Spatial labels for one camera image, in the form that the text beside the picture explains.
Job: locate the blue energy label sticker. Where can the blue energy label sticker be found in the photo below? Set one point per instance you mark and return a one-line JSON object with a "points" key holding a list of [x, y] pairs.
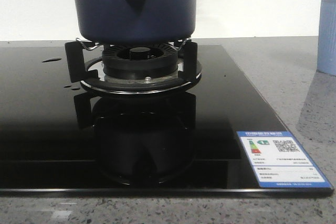
{"points": [[279, 161]]}

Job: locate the light blue ribbed cup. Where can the light blue ribbed cup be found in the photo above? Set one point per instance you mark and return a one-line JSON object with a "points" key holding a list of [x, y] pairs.
{"points": [[326, 38]]}

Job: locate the black gas burner head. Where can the black gas burner head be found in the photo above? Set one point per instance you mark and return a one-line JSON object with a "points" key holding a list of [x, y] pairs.
{"points": [[139, 62]]}

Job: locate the dark blue cooking pot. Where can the dark blue cooking pot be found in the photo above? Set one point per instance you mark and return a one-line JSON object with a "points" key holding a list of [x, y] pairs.
{"points": [[120, 22]]}

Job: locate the black pot support grate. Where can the black pot support grate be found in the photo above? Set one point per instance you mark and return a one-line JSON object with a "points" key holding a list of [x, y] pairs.
{"points": [[92, 77]]}

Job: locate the black glass gas cooktop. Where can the black glass gas cooktop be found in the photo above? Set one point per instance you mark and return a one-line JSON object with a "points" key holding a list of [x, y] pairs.
{"points": [[58, 139]]}

